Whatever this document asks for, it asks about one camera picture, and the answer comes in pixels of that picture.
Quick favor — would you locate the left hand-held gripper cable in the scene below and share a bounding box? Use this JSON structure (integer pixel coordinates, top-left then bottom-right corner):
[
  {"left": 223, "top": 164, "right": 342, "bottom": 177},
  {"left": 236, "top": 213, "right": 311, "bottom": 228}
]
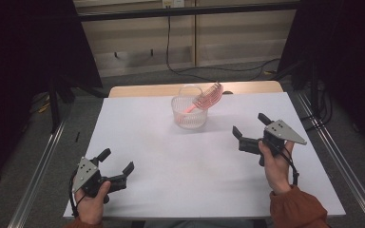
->
[{"left": 68, "top": 170, "right": 81, "bottom": 219}]

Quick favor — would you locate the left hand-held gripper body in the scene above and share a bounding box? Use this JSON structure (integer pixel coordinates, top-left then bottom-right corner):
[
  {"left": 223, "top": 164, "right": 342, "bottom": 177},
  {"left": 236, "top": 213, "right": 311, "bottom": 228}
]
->
[{"left": 71, "top": 156, "right": 128, "bottom": 205}]

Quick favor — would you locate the black power cable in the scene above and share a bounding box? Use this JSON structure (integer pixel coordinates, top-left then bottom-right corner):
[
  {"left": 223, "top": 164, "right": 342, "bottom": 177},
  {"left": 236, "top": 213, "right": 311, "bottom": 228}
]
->
[{"left": 165, "top": 6, "right": 281, "bottom": 83}]

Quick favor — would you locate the black curtain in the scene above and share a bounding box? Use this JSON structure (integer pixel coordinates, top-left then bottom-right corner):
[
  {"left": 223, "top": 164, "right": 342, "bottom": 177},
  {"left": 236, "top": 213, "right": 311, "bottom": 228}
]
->
[
  {"left": 277, "top": 0, "right": 365, "bottom": 156},
  {"left": 0, "top": 0, "right": 105, "bottom": 188}
]

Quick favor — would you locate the right hand-held gripper cable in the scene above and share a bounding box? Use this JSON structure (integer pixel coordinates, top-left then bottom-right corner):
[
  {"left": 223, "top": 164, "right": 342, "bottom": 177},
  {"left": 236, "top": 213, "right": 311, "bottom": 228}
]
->
[{"left": 278, "top": 144, "right": 300, "bottom": 186}]

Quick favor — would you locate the aluminium floor rail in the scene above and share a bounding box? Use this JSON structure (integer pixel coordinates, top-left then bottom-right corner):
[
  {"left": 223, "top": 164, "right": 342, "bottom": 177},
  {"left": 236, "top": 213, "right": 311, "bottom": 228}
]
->
[
  {"left": 7, "top": 118, "right": 67, "bottom": 228},
  {"left": 296, "top": 91, "right": 365, "bottom": 228}
]

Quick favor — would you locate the black metal crossbar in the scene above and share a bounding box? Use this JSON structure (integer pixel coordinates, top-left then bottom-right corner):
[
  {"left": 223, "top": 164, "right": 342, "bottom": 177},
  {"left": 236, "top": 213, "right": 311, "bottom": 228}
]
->
[{"left": 75, "top": 2, "right": 302, "bottom": 23}]

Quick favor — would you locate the bundle of black floor cables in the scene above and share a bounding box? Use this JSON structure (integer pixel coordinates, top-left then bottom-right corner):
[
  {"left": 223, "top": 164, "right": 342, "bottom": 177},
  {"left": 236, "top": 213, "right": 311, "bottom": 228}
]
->
[{"left": 299, "top": 88, "right": 335, "bottom": 131}]

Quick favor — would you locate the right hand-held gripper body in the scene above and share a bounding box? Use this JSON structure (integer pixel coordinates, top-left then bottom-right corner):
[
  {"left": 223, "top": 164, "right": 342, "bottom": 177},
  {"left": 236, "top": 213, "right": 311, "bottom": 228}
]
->
[{"left": 238, "top": 119, "right": 308, "bottom": 167}]

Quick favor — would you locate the person's left hand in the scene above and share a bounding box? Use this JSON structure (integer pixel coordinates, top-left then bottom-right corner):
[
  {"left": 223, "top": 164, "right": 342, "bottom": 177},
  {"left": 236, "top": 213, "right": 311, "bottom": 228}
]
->
[{"left": 74, "top": 180, "right": 112, "bottom": 227}]

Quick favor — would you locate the white wall power outlet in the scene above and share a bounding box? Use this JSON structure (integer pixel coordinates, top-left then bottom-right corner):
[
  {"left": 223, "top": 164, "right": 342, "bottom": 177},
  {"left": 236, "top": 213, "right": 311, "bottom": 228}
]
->
[{"left": 162, "top": 0, "right": 185, "bottom": 9}]

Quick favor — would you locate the person's right hand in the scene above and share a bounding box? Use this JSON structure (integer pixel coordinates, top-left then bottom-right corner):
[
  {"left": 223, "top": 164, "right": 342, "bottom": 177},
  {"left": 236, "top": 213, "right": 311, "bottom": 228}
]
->
[{"left": 258, "top": 139, "right": 296, "bottom": 195}]

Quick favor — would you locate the black metal stand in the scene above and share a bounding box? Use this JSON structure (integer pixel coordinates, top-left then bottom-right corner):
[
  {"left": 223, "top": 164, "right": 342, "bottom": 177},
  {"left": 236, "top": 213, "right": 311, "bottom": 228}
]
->
[
  {"left": 48, "top": 75, "right": 77, "bottom": 134},
  {"left": 293, "top": 60, "right": 331, "bottom": 110}
]

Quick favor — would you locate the wooden table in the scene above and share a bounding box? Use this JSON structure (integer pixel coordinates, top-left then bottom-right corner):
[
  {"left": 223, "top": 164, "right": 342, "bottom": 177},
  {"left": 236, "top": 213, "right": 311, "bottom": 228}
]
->
[{"left": 107, "top": 80, "right": 284, "bottom": 99}]

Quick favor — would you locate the pink hairbrush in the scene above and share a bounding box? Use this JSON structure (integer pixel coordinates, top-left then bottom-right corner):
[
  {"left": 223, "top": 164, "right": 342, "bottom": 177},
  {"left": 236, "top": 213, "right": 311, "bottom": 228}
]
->
[{"left": 177, "top": 81, "right": 225, "bottom": 124}]

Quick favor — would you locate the hand-held gripper cable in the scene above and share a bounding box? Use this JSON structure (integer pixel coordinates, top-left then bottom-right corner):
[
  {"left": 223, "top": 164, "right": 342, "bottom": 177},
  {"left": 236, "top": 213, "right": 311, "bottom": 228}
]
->
[
  {"left": 68, "top": 170, "right": 81, "bottom": 219},
  {"left": 278, "top": 144, "right": 300, "bottom": 186}
]

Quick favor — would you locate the white slotted plastic basket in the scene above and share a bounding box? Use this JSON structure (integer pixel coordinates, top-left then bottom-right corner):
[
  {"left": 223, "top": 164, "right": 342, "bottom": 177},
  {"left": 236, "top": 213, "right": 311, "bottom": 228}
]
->
[{"left": 170, "top": 85, "right": 210, "bottom": 130}]

